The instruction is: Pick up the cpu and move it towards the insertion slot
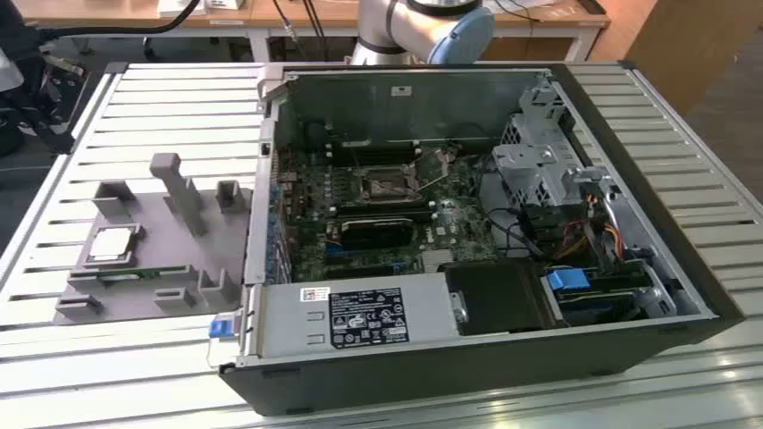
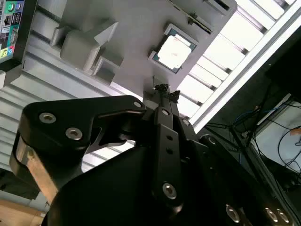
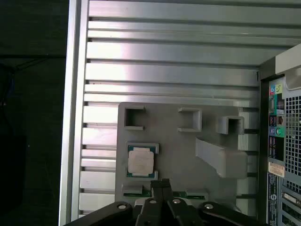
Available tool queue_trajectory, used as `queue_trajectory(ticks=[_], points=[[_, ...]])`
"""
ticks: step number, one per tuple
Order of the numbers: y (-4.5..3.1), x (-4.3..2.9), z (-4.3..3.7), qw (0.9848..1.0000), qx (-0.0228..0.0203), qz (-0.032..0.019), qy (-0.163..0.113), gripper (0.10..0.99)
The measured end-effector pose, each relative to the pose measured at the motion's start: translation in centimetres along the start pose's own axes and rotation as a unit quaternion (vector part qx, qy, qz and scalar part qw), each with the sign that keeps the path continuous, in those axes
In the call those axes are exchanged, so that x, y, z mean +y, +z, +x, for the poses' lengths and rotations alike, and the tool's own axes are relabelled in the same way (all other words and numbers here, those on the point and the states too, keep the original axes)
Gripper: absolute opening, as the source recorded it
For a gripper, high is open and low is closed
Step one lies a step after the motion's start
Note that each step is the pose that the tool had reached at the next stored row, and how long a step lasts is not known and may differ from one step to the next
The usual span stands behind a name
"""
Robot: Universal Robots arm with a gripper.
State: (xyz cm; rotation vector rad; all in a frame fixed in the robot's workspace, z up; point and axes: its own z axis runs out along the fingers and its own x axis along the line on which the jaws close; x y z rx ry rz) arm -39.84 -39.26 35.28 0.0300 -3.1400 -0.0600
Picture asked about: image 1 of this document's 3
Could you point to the silver square CPU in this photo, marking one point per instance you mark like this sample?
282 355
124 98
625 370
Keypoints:
112 241

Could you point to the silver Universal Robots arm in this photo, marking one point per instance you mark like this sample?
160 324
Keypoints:
417 27

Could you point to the black RAM slot bank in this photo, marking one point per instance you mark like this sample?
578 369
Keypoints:
372 153
381 209

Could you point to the CPU socket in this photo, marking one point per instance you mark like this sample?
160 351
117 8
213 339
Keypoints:
381 182

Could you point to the wooden desk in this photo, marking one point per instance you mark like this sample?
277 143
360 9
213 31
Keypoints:
238 18

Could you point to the green RAM stick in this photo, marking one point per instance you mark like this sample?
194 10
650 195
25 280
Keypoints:
142 273

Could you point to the grey parts rack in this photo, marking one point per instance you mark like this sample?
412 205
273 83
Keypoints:
160 277

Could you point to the blue case latch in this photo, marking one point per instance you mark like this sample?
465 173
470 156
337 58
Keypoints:
220 328

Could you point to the black graphics card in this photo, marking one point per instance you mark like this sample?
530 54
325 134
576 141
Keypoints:
376 232

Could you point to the metal locking lever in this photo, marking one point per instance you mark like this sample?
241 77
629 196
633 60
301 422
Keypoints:
433 179

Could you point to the grey power supply unit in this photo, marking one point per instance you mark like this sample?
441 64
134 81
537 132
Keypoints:
357 322

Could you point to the green motherboard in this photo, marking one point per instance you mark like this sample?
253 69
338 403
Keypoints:
452 223

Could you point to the small silver heat sink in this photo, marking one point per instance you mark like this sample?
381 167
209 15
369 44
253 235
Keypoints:
437 259

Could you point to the silver metal drive cage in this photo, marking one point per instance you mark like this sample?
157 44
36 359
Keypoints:
536 165

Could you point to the black disk bay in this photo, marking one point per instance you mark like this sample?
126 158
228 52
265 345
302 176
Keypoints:
497 297

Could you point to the black open PC case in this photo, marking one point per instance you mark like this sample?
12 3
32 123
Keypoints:
452 375

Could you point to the blue disk carrier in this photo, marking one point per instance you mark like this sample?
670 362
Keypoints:
565 280

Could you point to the wooden cabinet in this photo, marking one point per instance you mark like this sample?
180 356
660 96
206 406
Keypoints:
697 49

